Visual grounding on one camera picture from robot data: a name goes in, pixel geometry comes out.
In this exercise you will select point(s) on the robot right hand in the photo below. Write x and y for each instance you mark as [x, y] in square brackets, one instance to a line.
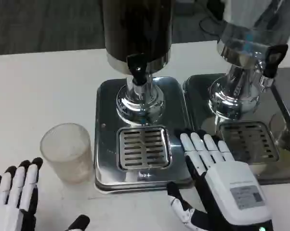
[231, 185]

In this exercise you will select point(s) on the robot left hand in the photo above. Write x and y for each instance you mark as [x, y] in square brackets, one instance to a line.
[13, 192]

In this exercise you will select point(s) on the clear ribbed glass cup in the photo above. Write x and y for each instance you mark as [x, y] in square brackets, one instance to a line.
[66, 156]

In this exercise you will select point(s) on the black tap lever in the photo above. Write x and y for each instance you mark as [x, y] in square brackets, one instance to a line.
[137, 69]

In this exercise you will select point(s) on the clear steel drink dispenser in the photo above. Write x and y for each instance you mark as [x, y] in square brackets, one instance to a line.
[246, 36]

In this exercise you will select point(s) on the dark drink dispenser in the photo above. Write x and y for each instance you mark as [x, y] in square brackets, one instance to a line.
[137, 29]

